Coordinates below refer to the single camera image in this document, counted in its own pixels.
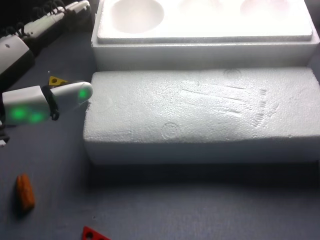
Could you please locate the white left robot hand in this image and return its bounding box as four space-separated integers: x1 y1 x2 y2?
0 0 95 148

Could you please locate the white styrofoam lid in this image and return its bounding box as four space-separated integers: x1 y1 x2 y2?
83 66 320 166

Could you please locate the white styrofoam tray with wells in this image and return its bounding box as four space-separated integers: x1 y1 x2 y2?
91 0 320 73

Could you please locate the yellow triangular toy block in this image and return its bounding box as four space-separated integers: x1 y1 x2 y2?
49 76 68 88

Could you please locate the orange toy carrot piece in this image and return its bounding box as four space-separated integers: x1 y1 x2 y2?
16 173 36 213

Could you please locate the red triangular toy block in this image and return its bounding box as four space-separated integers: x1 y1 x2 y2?
81 226 112 240

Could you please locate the grey table cloth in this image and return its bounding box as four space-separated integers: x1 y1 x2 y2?
0 14 320 240

